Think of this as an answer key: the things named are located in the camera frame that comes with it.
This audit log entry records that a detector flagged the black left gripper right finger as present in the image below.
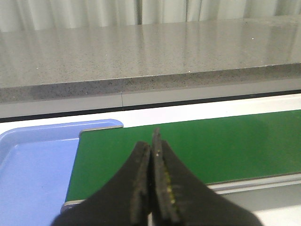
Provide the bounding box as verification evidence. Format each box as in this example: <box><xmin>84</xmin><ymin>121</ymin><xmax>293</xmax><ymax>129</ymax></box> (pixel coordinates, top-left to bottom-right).
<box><xmin>152</xmin><ymin>128</ymin><xmax>262</xmax><ymax>226</ymax></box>

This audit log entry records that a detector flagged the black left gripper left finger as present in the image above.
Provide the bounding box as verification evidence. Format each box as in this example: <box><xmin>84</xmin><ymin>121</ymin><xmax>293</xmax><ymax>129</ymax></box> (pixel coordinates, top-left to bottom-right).
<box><xmin>52</xmin><ymin>141</ymin><xmax>151</xmax><ymax>226</ymax></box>

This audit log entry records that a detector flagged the green conveyor belt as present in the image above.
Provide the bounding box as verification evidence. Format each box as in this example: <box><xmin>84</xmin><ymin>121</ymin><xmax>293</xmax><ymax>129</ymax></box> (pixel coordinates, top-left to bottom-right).
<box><xmin>66</xmin><ymin>110</ymin><xmax>301</xmax><ymax>201</ymax></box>

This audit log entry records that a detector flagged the blue plastic tray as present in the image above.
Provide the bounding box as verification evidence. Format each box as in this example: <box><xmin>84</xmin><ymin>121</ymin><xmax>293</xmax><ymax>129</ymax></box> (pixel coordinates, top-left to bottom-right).
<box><xmin>0</xmin><ymin>119</ymin><xmax>122</xmax><ymax>226</ymax></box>

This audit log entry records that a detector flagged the grey stone countertop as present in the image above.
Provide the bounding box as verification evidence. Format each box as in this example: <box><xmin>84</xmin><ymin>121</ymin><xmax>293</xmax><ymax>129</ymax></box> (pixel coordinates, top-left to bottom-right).
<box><xmin>0</xmin><ymin>15</ymin><xmax>301</xmax><ymax>103</ymax></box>

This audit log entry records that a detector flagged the white pleated curtain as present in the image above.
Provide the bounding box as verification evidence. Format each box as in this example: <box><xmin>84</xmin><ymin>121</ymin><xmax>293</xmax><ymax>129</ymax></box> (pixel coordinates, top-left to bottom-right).
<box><xmin>0</xmin><ymin>0</ymin><xmax>301</xmax><ymax>32</ymax></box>

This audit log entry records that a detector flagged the white conveyor back rail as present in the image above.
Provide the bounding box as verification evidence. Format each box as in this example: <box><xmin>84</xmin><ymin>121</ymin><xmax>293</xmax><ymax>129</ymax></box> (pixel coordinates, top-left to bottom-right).
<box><xmin>0</xmin><ymin>94</ymin><xmax>301</xmax><ymax>133</ymax></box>

